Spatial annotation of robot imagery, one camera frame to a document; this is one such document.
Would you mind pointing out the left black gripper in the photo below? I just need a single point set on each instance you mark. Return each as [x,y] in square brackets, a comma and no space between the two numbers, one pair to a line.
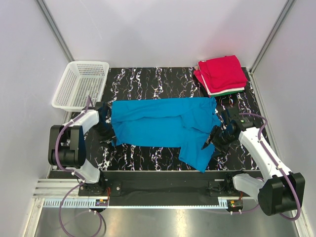
[110,136]

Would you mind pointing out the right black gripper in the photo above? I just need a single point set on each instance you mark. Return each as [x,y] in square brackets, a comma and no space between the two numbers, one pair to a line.
[221,149]

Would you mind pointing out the blue t shirt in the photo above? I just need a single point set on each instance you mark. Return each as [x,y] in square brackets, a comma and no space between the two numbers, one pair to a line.
[183,123]

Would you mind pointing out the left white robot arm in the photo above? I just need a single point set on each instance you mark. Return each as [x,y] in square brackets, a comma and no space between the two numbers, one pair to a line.
[67,149]

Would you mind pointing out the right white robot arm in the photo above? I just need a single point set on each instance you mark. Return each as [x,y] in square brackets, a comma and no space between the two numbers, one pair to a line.
[281,191]

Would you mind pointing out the green folded t shirt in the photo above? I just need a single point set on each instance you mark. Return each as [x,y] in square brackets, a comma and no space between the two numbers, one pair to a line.
[227,93]

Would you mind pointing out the white plastic basket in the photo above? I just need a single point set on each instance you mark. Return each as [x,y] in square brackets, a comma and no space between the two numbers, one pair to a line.
[80,80]

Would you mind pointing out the red folded t shirt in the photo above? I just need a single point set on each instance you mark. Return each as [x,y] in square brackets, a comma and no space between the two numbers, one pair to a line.
[220,74]

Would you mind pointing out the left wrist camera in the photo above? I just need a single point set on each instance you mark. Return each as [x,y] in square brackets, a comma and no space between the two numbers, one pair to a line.
[104,110]

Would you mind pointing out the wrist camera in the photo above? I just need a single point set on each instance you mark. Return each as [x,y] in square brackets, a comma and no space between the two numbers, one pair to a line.
[104,110]
[229,114]

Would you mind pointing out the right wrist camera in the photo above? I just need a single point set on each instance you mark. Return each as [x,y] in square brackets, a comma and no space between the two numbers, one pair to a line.
[229,114]

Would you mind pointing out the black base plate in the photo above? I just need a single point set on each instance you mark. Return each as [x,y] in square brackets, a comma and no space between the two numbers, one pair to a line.
[164,182]

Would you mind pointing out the aluminium frame rail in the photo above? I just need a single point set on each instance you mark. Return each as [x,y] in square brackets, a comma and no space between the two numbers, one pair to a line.
[134,195]

